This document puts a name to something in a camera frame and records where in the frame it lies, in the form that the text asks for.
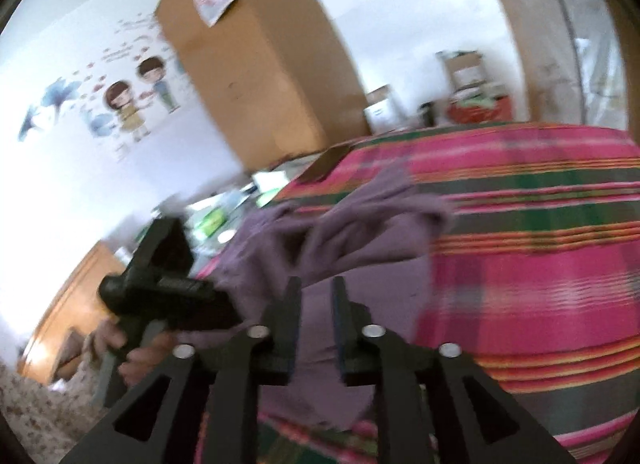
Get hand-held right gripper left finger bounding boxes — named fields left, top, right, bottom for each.
left=62, top=275, right=303, bottom=464

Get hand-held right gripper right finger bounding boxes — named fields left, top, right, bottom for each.
left=331, top=275, right=576, bottom=464

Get purple fleece pants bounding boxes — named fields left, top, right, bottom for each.
left=197, top=164, right=453, bottom=432

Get person's left hand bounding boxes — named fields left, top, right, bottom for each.
left=85, top=319, right=178, bottom=390

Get green wipes pack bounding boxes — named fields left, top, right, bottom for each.
left=197, top=207, right=226, bottom=235

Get wooden headboard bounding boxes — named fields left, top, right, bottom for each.
left=17, top=239, right=126, bottom=385

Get dark smartphone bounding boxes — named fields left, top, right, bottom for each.
left=299, top=144, right=353, bottom=182

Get pink green plaid bed sheet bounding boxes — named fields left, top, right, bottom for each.
left=192, top=121, right=636, bottom=464

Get small white open box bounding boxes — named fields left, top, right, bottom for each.
left=364, top=85, right=408, bottom=132

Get wooden wardrobe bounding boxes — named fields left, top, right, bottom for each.
left=155, top=0, right=373, bottom=170

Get red box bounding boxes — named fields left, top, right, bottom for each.
left=446, top=94, right=513, bottom=124

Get labelled cardboard box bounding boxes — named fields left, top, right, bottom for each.
left=437, top=49, right=488, bottom=90

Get clear printed door curtain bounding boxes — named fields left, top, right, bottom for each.
left=500, top=0, right=628, bottom=127

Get cartoon children wall sticker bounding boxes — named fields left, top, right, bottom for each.
left=17, top=14, right=188, bottom=160

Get wooden door frame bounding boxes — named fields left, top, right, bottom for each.
left=475, top=0, right=536, bottom=122

